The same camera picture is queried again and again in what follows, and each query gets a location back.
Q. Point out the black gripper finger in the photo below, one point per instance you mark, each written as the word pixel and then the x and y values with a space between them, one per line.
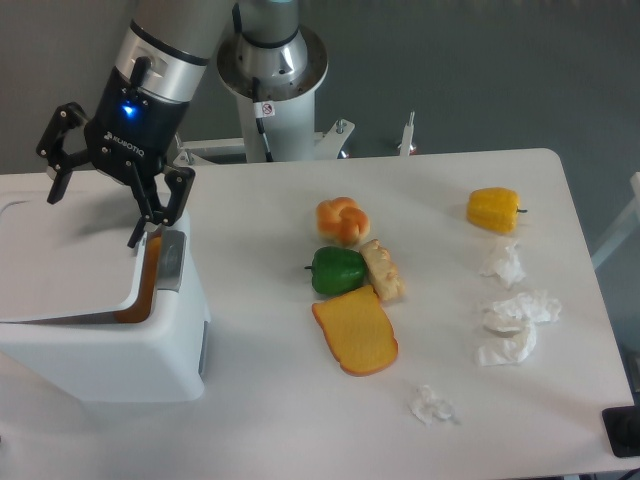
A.
pixel 60 164
pixel 179 180

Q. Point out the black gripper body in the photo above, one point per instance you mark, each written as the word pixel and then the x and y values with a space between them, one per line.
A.
pixel 131 126

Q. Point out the white trash can lid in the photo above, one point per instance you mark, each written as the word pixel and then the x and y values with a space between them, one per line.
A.
pixel 68 263

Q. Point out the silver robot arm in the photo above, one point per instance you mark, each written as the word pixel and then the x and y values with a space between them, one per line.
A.
pixel 162 59

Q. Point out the white trash can body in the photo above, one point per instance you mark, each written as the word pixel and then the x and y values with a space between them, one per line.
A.
pixel 157 360

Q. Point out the orange bread slice in bin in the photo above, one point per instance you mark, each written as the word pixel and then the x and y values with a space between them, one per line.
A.
pixel 141 308

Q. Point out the knotted bread roll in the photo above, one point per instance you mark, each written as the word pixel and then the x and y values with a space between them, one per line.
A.
pixel 342 221

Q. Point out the green bell pepper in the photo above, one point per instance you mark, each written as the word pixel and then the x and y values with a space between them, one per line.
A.
pixel 335 270

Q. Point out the orange toast slice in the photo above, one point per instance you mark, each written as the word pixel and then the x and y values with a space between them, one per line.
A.
pixel 358 332

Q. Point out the beige pastry piece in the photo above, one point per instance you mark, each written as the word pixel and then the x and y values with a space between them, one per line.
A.
pixel 383 273

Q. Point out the small crumpled white tissue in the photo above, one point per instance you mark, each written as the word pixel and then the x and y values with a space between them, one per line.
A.
pixel 429 408

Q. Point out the yellow bell pepper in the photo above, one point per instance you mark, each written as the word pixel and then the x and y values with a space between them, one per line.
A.
pixel 495 209

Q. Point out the crumpled white tissue top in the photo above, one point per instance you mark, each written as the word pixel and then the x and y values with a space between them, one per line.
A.
pixel 503 263

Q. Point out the crumpled white tissue lower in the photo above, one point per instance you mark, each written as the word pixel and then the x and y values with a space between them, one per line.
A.
pixel 507 350

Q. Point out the crumpled white tissue middle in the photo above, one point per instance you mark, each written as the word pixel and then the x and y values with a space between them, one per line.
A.
pixel 513 315

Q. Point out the black device at edge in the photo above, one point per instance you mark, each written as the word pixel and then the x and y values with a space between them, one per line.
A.
pixel 622 429

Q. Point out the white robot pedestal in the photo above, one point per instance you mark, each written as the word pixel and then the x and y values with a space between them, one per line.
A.
pixel 275 92

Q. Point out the white frame at right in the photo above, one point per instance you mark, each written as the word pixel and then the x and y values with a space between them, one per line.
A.
pixel 620 229

